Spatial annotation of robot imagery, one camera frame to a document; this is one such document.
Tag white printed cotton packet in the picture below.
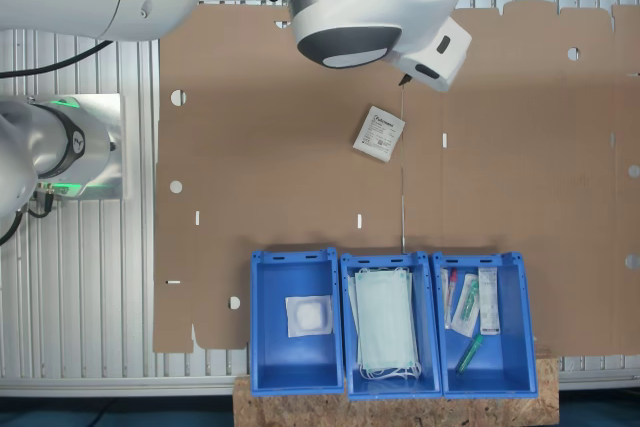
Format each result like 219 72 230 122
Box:
352 105 406 164

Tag loose green tube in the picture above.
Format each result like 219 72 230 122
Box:
455 334 485 375

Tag long white printed packet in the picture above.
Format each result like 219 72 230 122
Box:
477 266 502 337

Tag brown cardboard sheet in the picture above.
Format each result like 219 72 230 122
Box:
152 2 405 354
401 0 640 359

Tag green syringe in clear packet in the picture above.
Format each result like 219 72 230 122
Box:
449 273 481 338

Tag wooden chipboard slab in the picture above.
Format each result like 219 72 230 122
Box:
232 346 560 427

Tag pale green face mask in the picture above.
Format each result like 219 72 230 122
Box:
353 269 419 371
346 266 424 382

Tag blue bin with tube packets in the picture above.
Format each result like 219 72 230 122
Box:
430 250 539 400

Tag red-capped tube in clear packet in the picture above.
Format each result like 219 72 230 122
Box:
441 268 460 331

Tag blue bin with cotton bag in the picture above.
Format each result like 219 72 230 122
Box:
249 246 346 396

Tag black base connector cable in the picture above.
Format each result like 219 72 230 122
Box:
0 185 57 248

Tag clear bag of white cotton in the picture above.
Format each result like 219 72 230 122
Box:
284 294 334 338

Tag blue bin with face masks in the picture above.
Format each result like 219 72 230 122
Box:
338 250 444 401

